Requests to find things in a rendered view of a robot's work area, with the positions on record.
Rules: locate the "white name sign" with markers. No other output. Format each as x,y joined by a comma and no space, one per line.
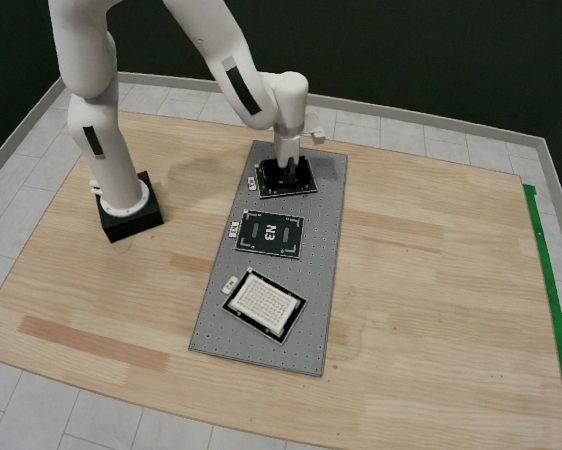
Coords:
230,285
251,183
234,229

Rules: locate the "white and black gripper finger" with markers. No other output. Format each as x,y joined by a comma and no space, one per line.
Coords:
289,177

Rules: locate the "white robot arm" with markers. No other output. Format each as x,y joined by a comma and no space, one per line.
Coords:
86,57

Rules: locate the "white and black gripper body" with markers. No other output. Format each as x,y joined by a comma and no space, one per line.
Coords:
285,147

